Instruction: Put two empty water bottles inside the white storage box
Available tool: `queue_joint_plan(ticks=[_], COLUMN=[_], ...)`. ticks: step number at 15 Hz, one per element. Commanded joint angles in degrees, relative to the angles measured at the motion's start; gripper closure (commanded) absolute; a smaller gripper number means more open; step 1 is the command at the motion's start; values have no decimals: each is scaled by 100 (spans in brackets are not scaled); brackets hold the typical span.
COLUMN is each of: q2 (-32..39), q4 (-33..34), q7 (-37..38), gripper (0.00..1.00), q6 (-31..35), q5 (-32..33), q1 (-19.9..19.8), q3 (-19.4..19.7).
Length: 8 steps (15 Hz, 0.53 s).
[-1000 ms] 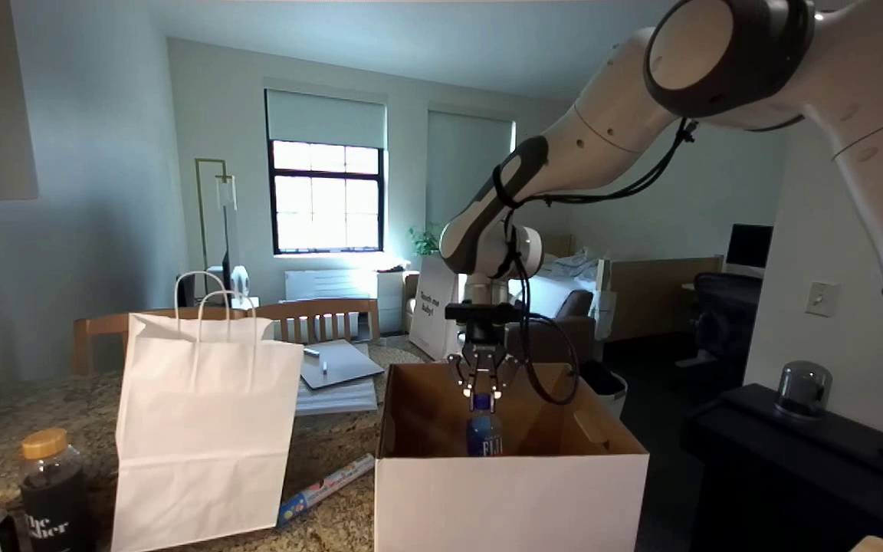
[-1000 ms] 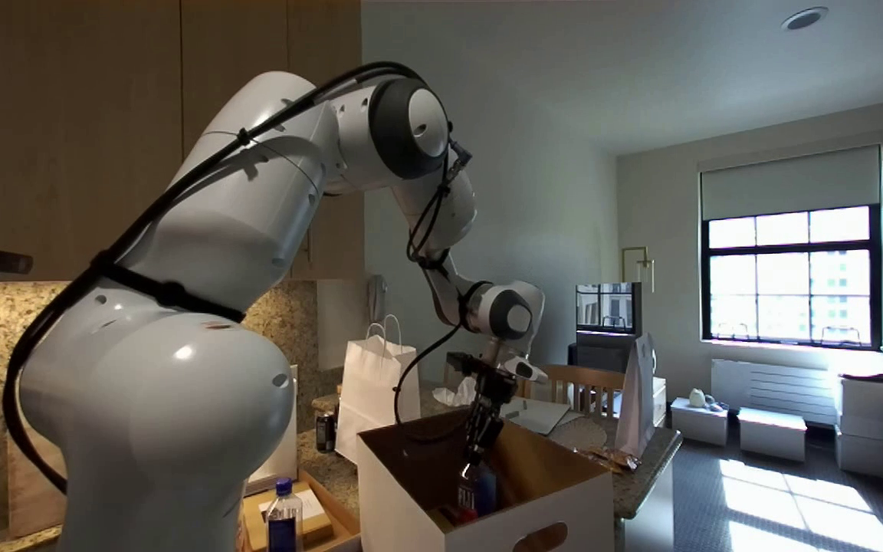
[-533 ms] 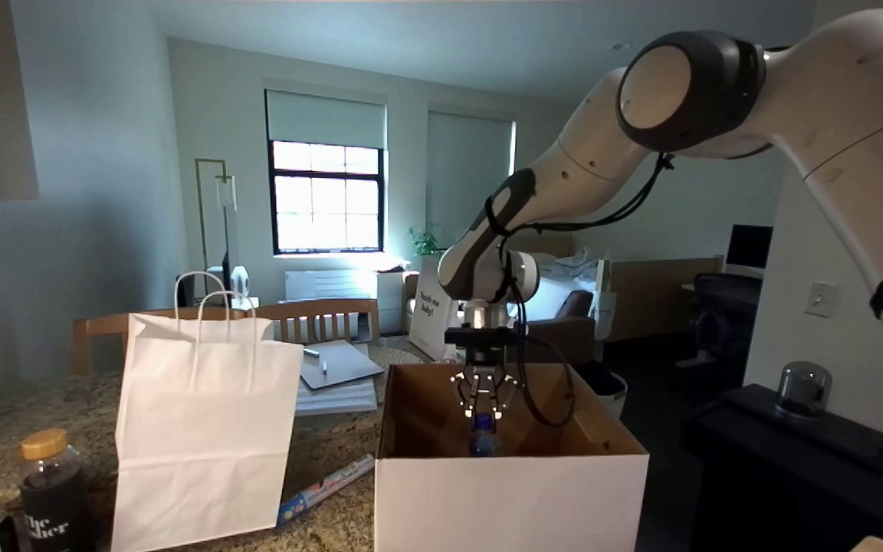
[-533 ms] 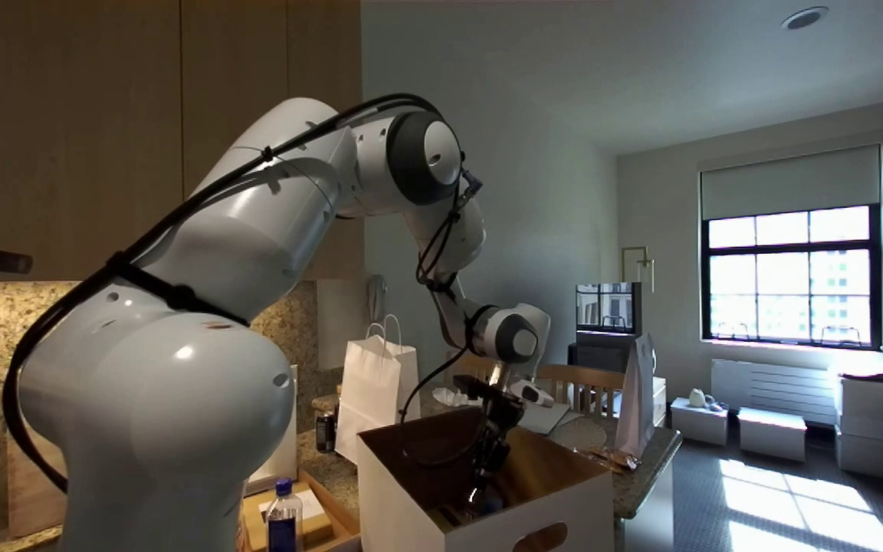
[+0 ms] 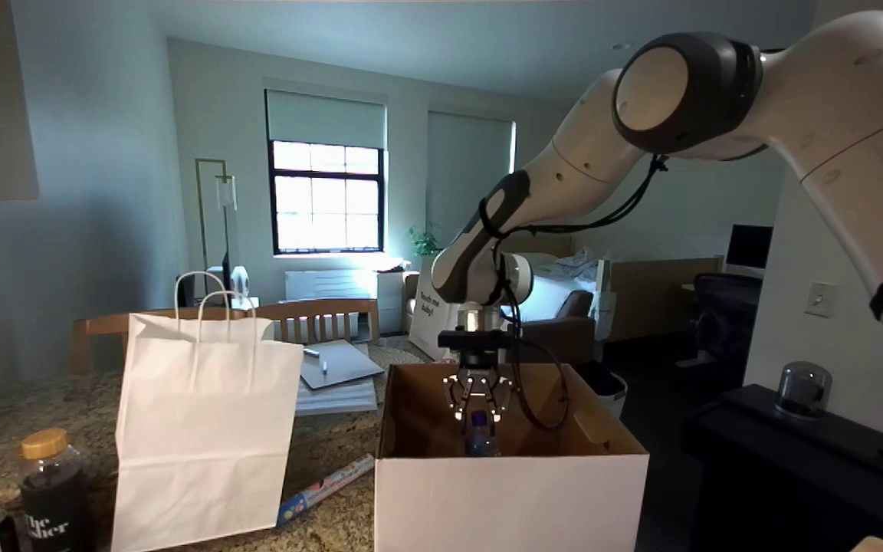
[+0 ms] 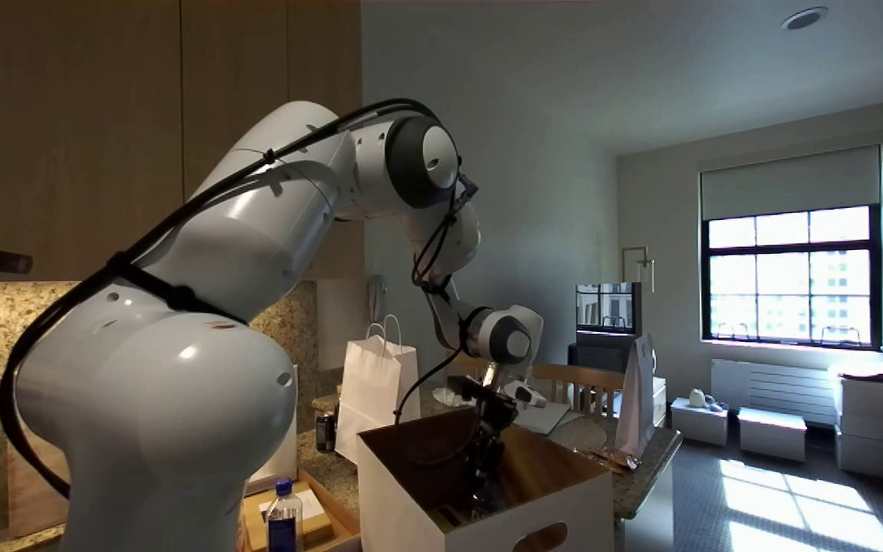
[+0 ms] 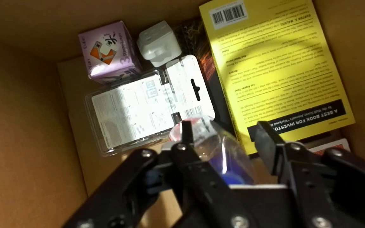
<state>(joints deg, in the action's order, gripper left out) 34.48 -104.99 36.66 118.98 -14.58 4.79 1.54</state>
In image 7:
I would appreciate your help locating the purple cube box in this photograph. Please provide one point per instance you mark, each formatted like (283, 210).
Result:
(108, 50)

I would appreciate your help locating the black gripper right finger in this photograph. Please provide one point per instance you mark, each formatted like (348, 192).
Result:
(317, 181)

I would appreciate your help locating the red white flat item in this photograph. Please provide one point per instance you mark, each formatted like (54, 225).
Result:
(330, 143)

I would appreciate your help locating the clear plastic blister pack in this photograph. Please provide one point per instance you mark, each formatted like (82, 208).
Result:
(140, 109)

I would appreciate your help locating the dark orange book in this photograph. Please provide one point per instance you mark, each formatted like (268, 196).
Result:
(203, 63)

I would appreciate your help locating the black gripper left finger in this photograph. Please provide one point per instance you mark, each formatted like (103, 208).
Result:
(191, 177)

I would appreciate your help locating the white cardboard storage box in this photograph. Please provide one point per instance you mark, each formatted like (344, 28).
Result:
(22, 126)

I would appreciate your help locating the yellow book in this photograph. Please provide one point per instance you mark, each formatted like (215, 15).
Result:
(275, 63)

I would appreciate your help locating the white power adapter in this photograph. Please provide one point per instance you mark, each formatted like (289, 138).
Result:
(159, 42)

